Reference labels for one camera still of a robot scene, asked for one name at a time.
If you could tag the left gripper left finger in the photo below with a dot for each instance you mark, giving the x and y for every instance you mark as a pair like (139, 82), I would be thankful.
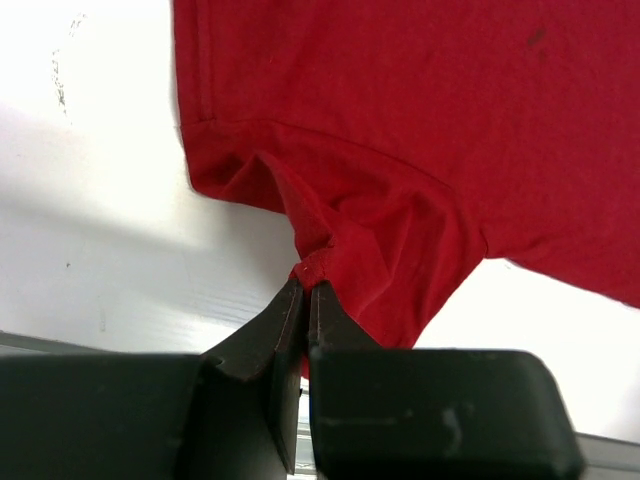
(228, 413)

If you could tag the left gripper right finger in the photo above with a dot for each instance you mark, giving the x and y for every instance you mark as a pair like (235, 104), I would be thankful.
(380, 413)

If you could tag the red t-shirt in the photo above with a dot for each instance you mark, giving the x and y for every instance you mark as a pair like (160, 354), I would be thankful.
(406, 141)

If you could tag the aluminium rail frame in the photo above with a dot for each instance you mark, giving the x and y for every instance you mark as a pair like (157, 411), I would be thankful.
(606, 458)

